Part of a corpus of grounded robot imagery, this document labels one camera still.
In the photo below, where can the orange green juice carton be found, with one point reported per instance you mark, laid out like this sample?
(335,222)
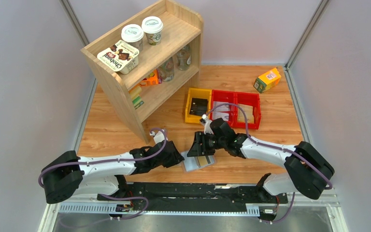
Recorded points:
(267,80)

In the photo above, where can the wooden shelf unit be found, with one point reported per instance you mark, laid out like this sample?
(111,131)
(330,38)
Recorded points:
(181,26)

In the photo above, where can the black cards stack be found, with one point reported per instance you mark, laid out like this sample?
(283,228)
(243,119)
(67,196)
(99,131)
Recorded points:
(198,107)

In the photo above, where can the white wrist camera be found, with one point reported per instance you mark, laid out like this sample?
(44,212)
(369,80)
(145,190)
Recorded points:
(158,135)
(205,122)

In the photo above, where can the tan cards stack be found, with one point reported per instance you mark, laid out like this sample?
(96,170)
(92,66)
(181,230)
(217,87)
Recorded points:
(245,111)

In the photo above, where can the middle red plastic bin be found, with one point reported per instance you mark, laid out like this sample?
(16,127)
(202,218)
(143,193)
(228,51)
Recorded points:
(221,97)

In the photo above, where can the glass jar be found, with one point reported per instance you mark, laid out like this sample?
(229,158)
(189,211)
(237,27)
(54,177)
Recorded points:
(184,58)
(166,70)

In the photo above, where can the orange snack box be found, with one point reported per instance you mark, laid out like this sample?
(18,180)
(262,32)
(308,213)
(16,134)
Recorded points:
(151,79)

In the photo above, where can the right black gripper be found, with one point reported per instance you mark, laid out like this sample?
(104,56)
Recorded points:
(199,144)

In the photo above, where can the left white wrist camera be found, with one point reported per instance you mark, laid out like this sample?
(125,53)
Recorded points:
(158,135)

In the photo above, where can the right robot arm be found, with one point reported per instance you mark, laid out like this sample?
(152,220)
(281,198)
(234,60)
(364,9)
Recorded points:
(307,172)

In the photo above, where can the left glass jar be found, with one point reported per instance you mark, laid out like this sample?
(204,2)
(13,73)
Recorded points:
(166,70)

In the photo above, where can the yellow green sponge pack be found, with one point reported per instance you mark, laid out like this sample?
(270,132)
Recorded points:
(135,97)

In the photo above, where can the white cards stack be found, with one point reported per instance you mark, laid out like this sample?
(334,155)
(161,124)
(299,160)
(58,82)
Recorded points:
(222,111)

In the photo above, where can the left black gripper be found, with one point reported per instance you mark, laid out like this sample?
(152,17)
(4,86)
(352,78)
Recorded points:
(175,154)

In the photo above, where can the red plastic bin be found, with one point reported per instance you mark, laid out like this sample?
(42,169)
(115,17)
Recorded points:
(221,97)
(250,104)

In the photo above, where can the right glass jar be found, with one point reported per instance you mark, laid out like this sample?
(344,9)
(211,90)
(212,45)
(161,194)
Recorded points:
(184,58)

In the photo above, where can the yellow plastic bin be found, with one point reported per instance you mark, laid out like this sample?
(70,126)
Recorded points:
(196,93)

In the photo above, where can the pink leather card holder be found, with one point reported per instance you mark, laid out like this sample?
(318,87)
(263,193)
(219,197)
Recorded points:
(189,164)

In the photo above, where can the right red plastic bin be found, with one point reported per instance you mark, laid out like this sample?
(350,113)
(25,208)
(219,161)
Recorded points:
(250,104)

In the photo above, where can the left white-lidded paper cup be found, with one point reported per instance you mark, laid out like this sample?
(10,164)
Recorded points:
(133,34)

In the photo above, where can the white-lidded paper cup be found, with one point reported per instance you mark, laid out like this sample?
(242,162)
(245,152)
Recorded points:
(133,34)
(152,27)

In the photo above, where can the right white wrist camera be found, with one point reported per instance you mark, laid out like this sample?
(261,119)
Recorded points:
(205,122)

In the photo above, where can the Chobani yogurt pack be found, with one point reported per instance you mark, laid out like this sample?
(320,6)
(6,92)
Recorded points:
(120,57)

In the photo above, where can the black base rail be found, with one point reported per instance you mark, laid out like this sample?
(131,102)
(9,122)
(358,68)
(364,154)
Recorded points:
(196,197)

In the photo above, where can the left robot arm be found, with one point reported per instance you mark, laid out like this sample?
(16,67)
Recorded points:
(70,174)

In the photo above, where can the right white-lidded paper cup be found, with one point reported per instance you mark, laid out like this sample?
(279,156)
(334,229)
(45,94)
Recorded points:
(152,27)

